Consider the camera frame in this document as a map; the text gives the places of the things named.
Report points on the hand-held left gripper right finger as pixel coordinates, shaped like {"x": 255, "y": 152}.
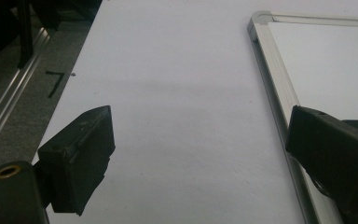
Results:
{"x": 332, "y": 155}

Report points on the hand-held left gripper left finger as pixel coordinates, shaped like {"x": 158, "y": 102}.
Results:
{"x": 77, "y": 158}

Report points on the black stand post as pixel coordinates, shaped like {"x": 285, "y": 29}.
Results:
{"x": 26, "y": 37}

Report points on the aluminium-framed whiteboard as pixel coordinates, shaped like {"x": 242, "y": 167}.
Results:
{"x": 323, "y": 62}

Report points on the aluminium floor rail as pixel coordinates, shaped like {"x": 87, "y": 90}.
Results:
{"x": 12, "y": 93}

